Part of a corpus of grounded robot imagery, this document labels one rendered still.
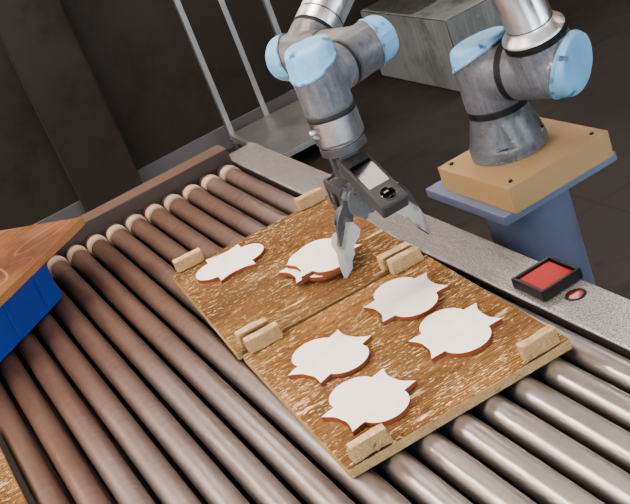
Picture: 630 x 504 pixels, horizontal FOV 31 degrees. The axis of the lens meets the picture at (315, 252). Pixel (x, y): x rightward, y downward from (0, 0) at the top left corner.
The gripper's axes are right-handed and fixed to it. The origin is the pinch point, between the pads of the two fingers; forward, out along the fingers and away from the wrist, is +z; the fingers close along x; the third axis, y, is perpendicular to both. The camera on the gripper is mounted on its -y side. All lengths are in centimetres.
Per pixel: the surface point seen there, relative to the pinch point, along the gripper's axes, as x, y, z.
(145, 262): 27, 70, 9
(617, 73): -207, 246, 98
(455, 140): -134, 263, 98
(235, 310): 20.9, 25.8, 7.5
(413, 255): -6.8, 8.8, 6.0
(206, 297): 23.1, 36.1, 7.3
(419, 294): -1.8, -1.7, 7.0
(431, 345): 4.2, -16.0, 7.2
